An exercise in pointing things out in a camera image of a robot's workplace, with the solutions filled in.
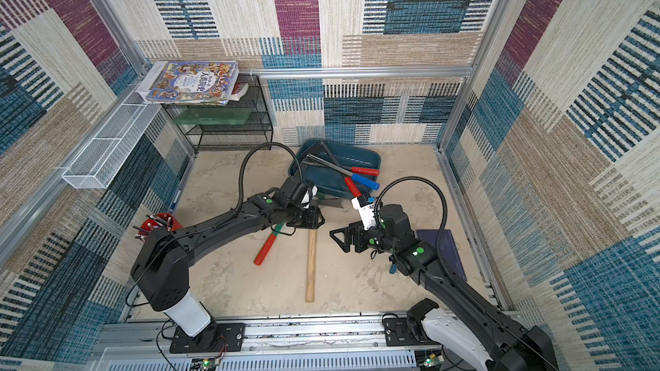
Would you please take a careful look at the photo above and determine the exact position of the grey hoe red grip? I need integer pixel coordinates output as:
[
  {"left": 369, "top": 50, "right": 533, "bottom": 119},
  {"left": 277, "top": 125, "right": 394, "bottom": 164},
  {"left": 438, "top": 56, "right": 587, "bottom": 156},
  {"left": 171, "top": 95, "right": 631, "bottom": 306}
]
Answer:
[
  {"left": 320, "top": 141, "right": 362, "bottom": 198},
  {"left": 304, "top": 155, "right": 380, "bottom": 176}
]

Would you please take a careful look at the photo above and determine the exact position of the teal plastic storage box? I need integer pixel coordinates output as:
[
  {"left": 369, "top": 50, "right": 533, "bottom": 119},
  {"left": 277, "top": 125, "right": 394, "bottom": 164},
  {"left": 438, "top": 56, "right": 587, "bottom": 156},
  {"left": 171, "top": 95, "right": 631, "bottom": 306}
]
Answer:
[{"left": 297, "top": 139, "right": 381, "bottom": 199}]

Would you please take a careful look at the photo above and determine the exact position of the chrome blue handled hoe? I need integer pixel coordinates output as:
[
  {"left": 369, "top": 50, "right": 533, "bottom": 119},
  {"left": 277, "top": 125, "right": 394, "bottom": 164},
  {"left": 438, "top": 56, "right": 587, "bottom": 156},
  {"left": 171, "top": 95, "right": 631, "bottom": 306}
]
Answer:
[{"left": 304, "top": 159, "right": 380, "bottom": 190}]

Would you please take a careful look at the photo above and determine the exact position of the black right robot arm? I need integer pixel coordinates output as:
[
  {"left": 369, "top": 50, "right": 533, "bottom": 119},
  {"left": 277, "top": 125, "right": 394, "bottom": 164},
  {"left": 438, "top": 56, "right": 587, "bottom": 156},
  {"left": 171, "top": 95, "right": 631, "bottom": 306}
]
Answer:
[{"left": 330, "top": 204, "right": 559, "bottom": 370}]

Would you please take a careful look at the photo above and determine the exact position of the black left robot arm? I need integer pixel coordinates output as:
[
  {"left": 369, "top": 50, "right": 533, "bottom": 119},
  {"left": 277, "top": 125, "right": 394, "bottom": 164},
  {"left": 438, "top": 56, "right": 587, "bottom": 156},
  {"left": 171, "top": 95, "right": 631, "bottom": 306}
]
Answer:
[{"left": 131, "top": 176, "right": 321, "bottom": 338}]

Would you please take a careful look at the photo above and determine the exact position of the dark blue notebook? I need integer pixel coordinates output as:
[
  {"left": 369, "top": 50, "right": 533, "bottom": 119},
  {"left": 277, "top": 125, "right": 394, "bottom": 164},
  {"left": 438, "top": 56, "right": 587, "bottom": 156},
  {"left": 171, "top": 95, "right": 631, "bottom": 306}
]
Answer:
[{"left": 417, "top": 228, "right": 467, "bottom": 281}]

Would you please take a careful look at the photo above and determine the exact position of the green board on shelf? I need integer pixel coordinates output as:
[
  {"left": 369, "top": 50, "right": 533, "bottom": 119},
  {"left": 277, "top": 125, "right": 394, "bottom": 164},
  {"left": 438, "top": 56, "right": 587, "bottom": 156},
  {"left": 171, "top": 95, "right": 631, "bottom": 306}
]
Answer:
[{"left": 173, "top": 108, "right": 253, "bottom": 125}]

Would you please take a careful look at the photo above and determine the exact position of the red pen cup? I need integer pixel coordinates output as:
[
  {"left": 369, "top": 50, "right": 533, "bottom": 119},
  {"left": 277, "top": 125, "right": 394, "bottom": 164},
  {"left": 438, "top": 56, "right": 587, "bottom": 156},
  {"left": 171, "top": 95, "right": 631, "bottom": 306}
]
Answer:
[{"left": 134, "top": 212, "right": 182, "bottom": 241}]

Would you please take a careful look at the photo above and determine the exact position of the colourful picture book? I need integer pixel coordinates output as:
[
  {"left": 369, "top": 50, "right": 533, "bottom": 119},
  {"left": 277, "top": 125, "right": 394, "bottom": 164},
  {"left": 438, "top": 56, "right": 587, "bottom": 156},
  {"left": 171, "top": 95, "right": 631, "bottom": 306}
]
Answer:
[{"left": 136, "top": 61, "right": 249, "bottom": 106}]

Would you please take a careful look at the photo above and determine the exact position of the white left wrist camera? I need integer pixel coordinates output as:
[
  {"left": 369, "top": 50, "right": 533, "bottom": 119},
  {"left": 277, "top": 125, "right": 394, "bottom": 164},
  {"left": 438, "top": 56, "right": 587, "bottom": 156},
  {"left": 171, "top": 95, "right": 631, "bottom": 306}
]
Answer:
[{"left": 301, "top": 185, "right": 318, "bottom": 208}]

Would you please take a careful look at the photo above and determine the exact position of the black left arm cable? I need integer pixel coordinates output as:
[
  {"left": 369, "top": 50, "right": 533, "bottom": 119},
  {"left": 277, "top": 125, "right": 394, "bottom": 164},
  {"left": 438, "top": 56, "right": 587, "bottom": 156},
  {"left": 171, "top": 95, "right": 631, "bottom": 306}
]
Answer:
[{"left": 234, "top": 141, "right": 305, "bottom": 217}]

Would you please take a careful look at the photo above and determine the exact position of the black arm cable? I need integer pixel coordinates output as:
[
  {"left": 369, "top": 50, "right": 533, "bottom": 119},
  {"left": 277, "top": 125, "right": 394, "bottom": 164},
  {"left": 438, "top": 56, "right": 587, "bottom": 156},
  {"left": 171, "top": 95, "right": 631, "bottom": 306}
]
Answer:
[
  {"left": 373, "top": 175, "right": 496, "bottom": 315},
  {"left": 234, "top": 141, "right": 305, "bottom": 217}
]

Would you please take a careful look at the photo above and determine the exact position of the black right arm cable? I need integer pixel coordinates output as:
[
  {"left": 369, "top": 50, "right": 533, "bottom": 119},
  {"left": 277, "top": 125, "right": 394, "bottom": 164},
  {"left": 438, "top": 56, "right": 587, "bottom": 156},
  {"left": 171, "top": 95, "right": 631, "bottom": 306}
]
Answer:
[{"left": 373, "top": 175, "right": 496, "bottom": 315}]

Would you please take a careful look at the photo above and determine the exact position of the green red handled hoe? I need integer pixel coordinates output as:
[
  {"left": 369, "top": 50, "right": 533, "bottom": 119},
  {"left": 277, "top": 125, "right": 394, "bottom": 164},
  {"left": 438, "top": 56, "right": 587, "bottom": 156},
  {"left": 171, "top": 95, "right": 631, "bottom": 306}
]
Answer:
[{"left": 254, "top": 223, "right": 285, "bottom": 266}]

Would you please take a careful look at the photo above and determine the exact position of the black wire shelf rack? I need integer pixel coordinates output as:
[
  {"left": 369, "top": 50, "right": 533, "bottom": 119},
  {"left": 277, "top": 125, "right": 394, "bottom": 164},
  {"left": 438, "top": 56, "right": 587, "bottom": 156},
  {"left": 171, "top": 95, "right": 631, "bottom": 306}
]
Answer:
[{"left": 164, "top": 74, "right": 273, "bottom": 153}]

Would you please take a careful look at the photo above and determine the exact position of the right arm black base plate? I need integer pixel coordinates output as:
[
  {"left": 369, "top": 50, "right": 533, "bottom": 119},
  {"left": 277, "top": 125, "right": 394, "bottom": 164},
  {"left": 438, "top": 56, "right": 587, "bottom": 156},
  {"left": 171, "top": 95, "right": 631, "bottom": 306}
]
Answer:
[{"left": 381, "top": 313, "right": 427, "bottom": 347}]

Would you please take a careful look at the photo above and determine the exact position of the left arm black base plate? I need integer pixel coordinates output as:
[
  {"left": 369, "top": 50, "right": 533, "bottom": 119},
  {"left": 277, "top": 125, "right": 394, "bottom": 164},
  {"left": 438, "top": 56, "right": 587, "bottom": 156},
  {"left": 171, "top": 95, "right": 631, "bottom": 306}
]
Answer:
[{"left": 169, "top": 322, "right": 246, "bottom": 355}]

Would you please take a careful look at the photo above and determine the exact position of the white wire mesh basket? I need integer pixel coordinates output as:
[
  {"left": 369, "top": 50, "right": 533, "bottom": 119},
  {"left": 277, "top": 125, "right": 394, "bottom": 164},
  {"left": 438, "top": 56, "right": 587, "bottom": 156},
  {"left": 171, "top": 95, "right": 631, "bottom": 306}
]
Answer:
[{"left": 62, "top": 103, "right": 160, "bottom": 190}]

